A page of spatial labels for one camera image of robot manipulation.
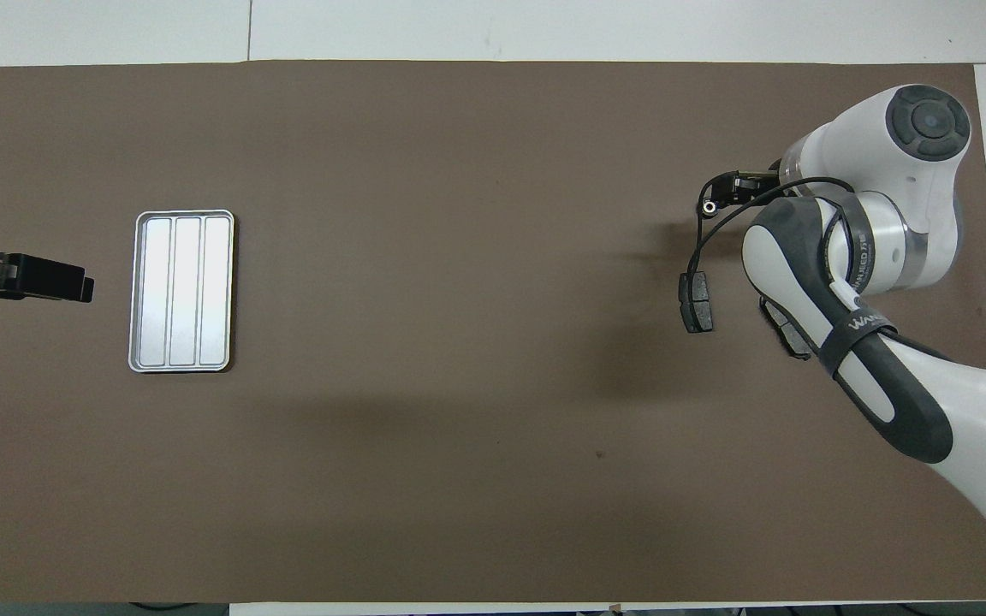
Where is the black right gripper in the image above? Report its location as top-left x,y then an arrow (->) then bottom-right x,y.
700,169 -> 783,202

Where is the silver metal tray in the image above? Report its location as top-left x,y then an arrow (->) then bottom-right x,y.
128,210 -> 236,374

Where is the short grey brake pad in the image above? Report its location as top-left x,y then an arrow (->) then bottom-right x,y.
679,271 -> 714,335

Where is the long grey brake pad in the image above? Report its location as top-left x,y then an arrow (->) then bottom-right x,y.
758,295 -> 813,361

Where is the brown table mat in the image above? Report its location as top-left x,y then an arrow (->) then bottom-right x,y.
0,60 -> 986,604

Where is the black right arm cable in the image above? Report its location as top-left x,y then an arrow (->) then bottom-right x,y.
688,175 -> 858,275

